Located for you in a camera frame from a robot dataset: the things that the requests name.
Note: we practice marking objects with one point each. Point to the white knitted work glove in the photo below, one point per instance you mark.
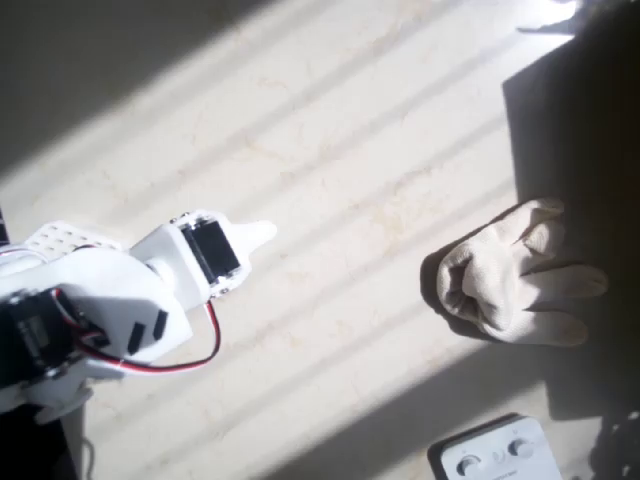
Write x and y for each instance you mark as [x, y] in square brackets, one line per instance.
[500, 270]

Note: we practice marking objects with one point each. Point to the dark flat mat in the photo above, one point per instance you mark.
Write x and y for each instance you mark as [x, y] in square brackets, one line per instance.
[575, 125]

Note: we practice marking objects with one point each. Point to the black box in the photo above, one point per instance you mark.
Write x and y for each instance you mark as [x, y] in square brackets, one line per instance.
[35, 450]

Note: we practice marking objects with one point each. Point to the white device with two knobs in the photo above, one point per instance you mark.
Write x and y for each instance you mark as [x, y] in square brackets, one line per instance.
[500, 450]

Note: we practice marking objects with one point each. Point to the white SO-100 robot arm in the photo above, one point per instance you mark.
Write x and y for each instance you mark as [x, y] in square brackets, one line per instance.
[125, 285]

